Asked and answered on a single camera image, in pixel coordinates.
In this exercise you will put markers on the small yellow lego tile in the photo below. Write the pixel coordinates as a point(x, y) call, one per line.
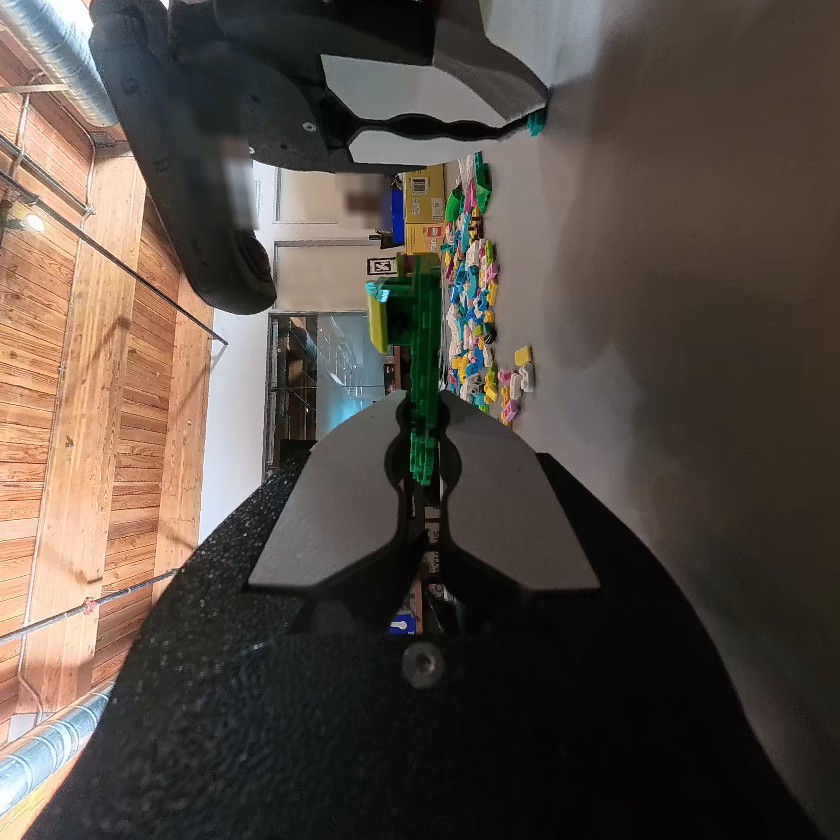
point(523, 355)

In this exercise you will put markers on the pink lego plate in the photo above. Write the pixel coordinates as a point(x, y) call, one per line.
point(510, 412)

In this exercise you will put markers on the ceiling lamp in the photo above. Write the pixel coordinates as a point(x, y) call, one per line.
point(34, 223)

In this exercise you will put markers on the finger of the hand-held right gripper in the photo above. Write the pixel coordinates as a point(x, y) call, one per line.
point(394, 88)
point(394, 152)

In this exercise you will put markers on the black white marker sign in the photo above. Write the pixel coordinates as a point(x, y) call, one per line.
point(380, 266)

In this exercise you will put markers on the glass window wall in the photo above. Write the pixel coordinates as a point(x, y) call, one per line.
point(341, 354)

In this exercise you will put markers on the green lego build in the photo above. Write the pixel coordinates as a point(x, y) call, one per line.
point(423, 341)

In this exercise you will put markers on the yellow lego box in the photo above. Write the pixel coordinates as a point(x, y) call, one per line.
point(426, 239)

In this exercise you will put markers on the metal ceiling pipe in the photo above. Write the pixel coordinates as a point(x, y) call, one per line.
point(46, 174)

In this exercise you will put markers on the pile of colourful lego pieces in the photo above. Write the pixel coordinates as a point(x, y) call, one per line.
point(469, 289)

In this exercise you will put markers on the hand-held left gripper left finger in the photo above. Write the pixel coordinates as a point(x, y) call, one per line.
point(328, 525)

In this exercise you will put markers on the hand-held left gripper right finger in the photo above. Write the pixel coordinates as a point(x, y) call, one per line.
point(512, 525)

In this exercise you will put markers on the clear plastic bag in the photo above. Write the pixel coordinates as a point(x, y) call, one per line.
point(464, 172)

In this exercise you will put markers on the teal lego plate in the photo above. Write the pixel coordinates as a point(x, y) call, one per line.
point(537, 123)

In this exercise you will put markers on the blue storage bin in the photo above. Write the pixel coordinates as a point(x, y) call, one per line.
point(397, 207)

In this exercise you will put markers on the metal ceiling rod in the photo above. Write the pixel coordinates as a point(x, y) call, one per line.
point(85, 607)
point(131, 272)

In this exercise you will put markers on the white lego piece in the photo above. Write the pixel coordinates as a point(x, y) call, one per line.
point(527, 379)

